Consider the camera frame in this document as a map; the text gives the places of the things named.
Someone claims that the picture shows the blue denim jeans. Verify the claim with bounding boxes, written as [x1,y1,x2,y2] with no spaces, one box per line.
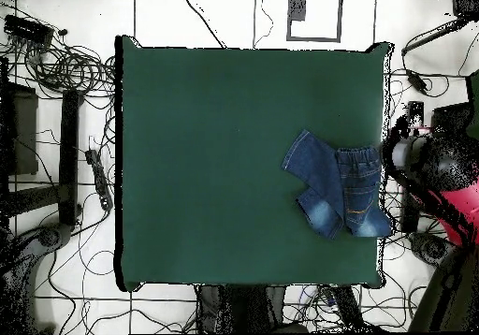
[280,128,394,240]

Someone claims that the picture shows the dark green table cloth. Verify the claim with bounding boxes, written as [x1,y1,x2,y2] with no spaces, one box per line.
[113,35,394,293]

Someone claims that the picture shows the black power strip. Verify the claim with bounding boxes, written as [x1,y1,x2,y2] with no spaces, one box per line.
[84,148,114,211]
[328,284,365,331]

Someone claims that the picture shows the grey floor socket plate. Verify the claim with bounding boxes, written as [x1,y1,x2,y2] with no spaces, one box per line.
[288,0,308,22]

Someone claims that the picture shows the grey stand leg round foot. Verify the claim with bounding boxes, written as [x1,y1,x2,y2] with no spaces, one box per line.
[3,222,74,332]
[408,231,450,267]

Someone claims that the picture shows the black power adapter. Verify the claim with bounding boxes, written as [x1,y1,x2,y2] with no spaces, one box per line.
[405,68,429,94]

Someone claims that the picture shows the black hub box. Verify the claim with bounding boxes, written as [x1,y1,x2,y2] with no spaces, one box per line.
[2,13,56,47]

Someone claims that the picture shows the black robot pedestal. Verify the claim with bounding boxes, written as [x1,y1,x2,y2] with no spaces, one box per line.
[196,284,287,334]

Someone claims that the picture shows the long black floor cable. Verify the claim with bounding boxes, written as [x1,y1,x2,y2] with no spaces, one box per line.
[182,0,228,50]

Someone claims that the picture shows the coiled black cable bundle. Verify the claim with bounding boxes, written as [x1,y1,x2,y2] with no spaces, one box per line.
[22,42,117,100]

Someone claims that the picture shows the thick black cable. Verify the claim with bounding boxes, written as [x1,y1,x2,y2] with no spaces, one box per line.
[400,18,469,57]

